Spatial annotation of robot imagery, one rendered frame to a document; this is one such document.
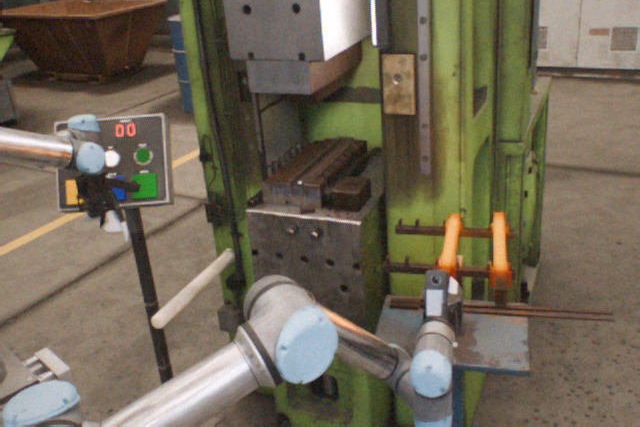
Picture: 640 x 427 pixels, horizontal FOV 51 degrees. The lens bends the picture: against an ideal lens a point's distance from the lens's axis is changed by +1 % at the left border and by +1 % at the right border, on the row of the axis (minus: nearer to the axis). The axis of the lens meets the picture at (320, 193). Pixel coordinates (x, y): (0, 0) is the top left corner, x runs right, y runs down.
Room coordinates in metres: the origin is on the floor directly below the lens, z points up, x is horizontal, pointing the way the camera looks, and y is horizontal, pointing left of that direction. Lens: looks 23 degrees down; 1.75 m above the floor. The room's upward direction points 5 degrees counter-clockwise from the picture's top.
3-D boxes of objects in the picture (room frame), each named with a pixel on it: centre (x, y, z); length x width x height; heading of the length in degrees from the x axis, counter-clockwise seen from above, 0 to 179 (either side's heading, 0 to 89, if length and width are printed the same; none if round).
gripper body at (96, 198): (1.74, 0.62, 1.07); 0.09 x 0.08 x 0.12; 133
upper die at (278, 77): (2.08, 0.00, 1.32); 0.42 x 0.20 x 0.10; 155
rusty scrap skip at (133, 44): (8.60, 2.78, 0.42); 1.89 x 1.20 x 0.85; 58
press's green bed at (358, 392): (2.07, -0.05, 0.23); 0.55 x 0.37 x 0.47; 155
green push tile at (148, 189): (1.93, 0.54, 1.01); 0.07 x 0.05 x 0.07; 90
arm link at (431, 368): (1.06, -0.19, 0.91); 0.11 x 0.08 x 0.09; 164
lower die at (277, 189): (2.08, 0.00, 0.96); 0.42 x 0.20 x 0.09; 155
